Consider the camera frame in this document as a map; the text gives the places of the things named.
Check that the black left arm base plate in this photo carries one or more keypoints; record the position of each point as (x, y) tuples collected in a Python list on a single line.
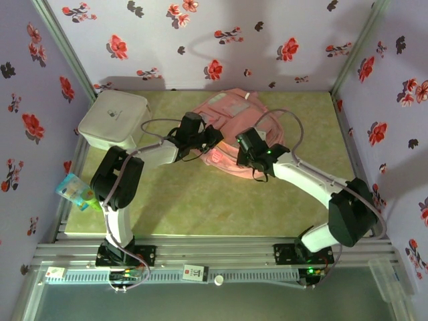
[(147, 254)]

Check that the small green plastic item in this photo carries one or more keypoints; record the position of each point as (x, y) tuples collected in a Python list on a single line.
[(94, 204)]

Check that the aluminium front rail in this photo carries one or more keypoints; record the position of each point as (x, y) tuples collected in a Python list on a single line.
[(214, 250)]

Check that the aluminium side rail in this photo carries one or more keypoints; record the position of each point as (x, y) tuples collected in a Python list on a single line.
[(354, 140), (68, 160)]

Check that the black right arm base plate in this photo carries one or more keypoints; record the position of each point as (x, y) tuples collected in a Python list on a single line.
[(284, 254)]

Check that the pink fabric backpack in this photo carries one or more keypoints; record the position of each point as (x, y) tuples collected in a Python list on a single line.
[(240, 113)]

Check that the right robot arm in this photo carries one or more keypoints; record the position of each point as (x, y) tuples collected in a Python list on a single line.
[(327, 200)]

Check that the white label card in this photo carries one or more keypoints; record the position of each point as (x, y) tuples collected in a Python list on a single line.
[(195, 271)]

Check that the small white red-marked box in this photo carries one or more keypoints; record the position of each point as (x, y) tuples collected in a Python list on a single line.
[(56, 273)]

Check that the white zippered storage case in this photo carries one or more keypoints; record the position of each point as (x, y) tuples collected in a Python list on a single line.
[(113, 117)]

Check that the aluminium corner post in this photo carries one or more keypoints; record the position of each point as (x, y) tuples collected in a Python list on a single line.
[(63, 50), (359, 47)]

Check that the clear plastic container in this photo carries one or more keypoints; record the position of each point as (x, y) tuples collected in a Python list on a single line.
[(389, 277)]

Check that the light blue printed packet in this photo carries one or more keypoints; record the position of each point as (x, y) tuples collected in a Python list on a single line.
[(72, 189)]

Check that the white round cap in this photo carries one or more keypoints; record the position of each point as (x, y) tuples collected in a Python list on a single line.
[(219, 280)]

